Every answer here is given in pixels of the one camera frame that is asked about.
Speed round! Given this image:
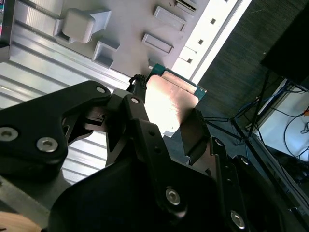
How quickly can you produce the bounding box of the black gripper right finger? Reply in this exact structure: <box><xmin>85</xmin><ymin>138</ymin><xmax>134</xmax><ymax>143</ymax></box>
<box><xmin>182</xmin><ymin>108</ymin><xmax>294</xmax><ymax>232</ymax></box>

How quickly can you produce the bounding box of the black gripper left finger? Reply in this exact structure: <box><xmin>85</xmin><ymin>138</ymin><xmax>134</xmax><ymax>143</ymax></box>
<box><xmin>0</xmin><ymin>73</ymin><xmax>188</xmax><ymax>219</ymax></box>

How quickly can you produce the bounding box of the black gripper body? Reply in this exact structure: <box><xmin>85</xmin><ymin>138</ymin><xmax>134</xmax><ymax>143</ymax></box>
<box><xmin>49</xmin><ymin>157</ymin><xmax>230</xmax><ymax>232</ymax></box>

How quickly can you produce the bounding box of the silver CPU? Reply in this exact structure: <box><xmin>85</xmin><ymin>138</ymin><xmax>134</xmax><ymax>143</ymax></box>
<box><xmin>144</xmin><ymin>63</ymin><xmax>208</xmax><ymax>138</ymax></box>

